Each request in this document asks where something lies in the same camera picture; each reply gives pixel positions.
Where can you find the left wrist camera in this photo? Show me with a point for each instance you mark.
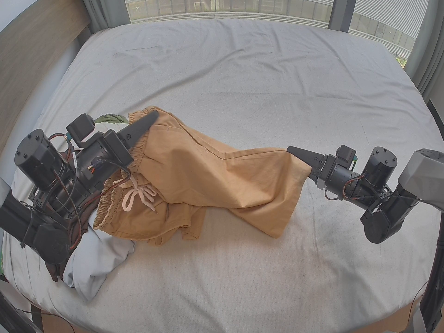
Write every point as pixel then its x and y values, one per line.
pixel 80 127

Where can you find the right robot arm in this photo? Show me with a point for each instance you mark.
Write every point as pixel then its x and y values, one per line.
pixel 381 161

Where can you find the brown garment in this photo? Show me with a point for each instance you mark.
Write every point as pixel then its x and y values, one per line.
pixel 54 272

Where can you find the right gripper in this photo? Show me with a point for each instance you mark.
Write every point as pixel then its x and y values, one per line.
pixel 338 179

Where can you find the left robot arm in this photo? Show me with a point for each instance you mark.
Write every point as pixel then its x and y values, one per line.
pixel 34 154

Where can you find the window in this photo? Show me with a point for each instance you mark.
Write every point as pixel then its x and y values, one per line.
pixel 341 2

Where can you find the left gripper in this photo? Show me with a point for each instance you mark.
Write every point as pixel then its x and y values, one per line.
pixel 104 154

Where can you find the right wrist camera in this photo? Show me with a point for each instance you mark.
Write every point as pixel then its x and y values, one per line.
pixel 345 153

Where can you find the pale blue garment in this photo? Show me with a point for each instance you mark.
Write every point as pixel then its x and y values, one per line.
pixel 100 262

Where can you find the tan shorts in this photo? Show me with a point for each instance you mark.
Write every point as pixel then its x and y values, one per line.
pixel 208 172

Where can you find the grey-green curtain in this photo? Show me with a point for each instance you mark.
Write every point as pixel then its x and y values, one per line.
pixel 428 29
pixel 100 2

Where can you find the green garment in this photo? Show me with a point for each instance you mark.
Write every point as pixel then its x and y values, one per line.
pixel 112 118

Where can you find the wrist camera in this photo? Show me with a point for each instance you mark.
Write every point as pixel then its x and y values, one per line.
pixel 80 127
pixel 345 153

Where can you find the cream white garment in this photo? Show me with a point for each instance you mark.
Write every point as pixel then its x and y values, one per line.
pixel 104 127

